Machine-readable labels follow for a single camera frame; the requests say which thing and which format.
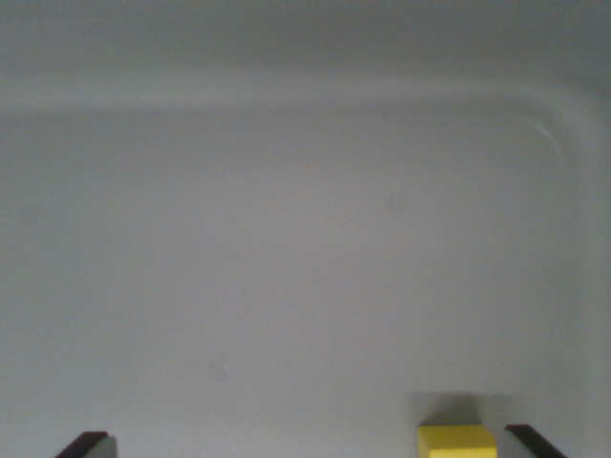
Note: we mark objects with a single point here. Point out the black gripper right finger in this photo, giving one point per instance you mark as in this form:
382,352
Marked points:
534,441

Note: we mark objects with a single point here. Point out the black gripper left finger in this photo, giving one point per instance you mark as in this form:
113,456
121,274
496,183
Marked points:
90,446

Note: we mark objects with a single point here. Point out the yellow cube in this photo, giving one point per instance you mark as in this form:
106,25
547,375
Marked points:
453,441

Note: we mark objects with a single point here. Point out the grey plastic bin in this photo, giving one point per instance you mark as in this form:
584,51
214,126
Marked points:
286,214

